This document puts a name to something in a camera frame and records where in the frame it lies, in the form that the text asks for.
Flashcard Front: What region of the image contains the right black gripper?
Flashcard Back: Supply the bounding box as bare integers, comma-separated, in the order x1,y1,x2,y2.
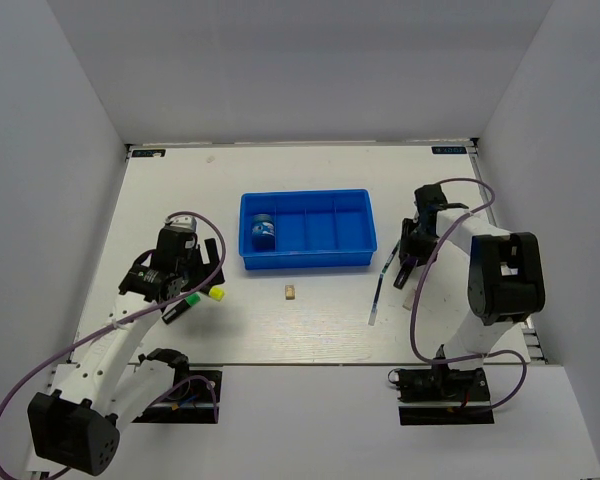
399,218,440,266

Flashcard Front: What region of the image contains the green highlighter black body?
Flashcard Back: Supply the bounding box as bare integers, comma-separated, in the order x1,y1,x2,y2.
162,293,201,325

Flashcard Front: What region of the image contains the yellow highlighter black body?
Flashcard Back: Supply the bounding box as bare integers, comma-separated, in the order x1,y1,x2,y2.
204,286,225,302

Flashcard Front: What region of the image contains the blue pen refill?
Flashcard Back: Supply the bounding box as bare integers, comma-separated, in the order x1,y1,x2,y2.
368,273,384,326

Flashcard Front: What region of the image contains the beige eraser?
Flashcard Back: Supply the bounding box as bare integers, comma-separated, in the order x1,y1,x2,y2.
285,285,296,300

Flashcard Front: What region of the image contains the white translucent eraser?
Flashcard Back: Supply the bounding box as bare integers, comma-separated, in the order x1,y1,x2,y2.
403,289,417,311

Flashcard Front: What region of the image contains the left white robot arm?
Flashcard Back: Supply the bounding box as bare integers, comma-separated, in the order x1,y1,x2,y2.
27,215,224,476

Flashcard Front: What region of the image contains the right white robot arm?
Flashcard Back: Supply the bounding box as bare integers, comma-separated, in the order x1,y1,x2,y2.
394,180,546,399

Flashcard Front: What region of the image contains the blue plastic divided tray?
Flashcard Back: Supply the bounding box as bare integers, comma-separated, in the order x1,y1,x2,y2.
239,189,377,271

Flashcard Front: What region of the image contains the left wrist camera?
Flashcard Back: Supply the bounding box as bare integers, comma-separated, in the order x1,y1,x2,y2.
164,214,197,233

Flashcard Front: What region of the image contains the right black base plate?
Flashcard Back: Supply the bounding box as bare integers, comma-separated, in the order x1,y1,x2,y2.
388,365,495,426

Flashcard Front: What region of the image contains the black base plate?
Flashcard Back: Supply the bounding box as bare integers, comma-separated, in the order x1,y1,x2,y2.
133,369,223,425
388,365,495,426

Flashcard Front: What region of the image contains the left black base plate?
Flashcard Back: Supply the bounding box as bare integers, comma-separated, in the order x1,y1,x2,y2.
133,369,223,425

